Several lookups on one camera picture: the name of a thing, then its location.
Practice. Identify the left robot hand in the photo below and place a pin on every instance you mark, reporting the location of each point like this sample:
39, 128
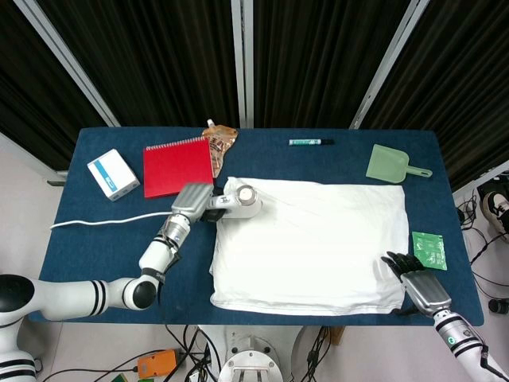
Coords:
193, 203

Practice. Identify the orange device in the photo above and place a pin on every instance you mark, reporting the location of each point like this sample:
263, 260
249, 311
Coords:
157, 363

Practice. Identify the white and black sneaker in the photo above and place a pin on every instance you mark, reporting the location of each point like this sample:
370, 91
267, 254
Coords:
495, 207

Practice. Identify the brown spout pouch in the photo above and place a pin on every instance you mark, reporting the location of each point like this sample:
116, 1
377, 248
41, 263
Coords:
219, 147

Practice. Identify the black curtain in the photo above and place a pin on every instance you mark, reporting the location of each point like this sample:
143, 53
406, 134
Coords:
167, 59

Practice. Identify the green sachet packet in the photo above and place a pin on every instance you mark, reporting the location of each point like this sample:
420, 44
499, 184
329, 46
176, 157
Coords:
428, 250

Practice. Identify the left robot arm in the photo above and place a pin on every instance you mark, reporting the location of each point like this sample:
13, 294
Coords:
99, 278

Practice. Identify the blue table mat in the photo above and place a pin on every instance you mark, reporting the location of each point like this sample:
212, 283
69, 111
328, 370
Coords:
278, 159

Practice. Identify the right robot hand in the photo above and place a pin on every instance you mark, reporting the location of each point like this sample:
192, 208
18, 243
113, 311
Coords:
421, 286

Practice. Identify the white folded clothes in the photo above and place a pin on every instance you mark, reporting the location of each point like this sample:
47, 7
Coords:
310, 246

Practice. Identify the white and blue box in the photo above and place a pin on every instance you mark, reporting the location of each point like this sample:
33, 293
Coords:
113, 174

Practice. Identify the grey metal frame post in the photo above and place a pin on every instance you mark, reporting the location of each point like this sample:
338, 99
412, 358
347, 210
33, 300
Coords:
65, 59
242, 63
383, 67

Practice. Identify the green marker pen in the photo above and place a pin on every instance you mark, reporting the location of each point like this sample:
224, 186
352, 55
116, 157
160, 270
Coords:
310, 141

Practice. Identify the green plastic dustpan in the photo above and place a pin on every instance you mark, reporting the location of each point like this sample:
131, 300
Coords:
389, 164

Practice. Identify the red spiral notebook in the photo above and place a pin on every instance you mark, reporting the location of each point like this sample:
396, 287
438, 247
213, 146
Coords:
177, 168

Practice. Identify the robot base column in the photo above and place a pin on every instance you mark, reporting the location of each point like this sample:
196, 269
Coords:
250, 358

